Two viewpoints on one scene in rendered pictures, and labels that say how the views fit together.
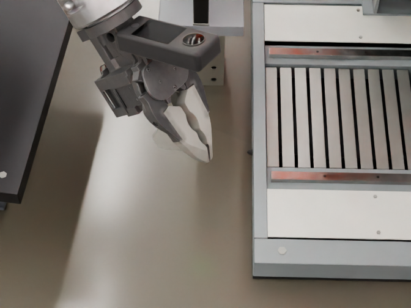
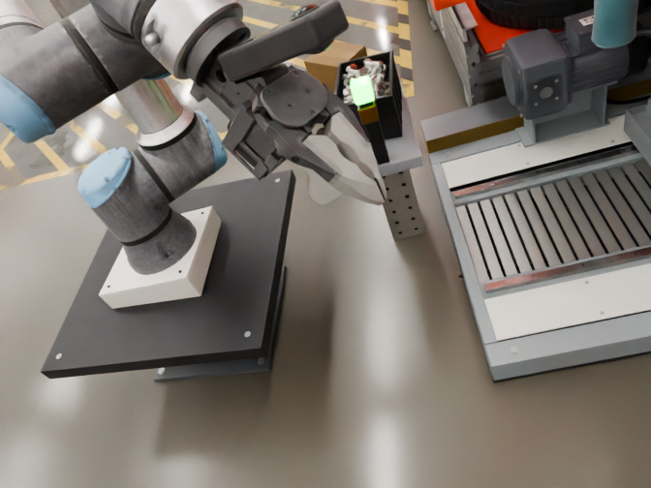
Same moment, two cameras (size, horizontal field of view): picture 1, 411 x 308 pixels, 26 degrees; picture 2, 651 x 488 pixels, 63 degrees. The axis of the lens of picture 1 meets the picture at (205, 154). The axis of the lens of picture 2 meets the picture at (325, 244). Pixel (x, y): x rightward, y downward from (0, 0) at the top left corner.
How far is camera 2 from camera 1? 0.61 m
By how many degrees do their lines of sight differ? 16
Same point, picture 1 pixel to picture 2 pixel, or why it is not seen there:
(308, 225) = (532, 321)
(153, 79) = (278, 102)
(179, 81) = (317, 106)
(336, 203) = (551, 297)
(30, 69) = (260, 247)
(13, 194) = (258, 348)
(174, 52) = (281, 35)
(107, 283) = (364, 414)
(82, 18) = (170, 48)
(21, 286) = (293, 432)
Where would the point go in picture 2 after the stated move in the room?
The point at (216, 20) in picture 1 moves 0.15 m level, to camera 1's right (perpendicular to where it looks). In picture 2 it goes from (396, 158) to (462, 138)
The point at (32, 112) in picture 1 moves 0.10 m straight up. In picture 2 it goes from (265, 278) to (249, 252)
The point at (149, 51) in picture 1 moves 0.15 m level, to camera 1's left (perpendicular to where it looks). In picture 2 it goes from (256, 55) to (96, 110)
